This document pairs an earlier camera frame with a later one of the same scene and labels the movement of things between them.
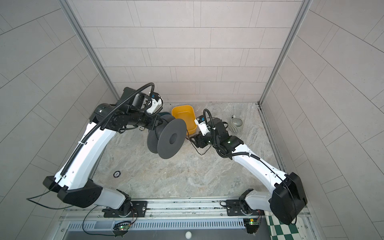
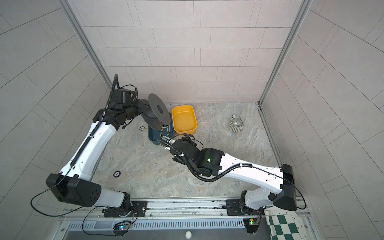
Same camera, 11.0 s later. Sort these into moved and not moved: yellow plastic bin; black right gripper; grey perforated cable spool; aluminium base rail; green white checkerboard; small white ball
Moved: black right gripper; grey perforated cable spool
Not moved: green white checkerboard; yellow plastic bin; small white ball; aluminium base rail
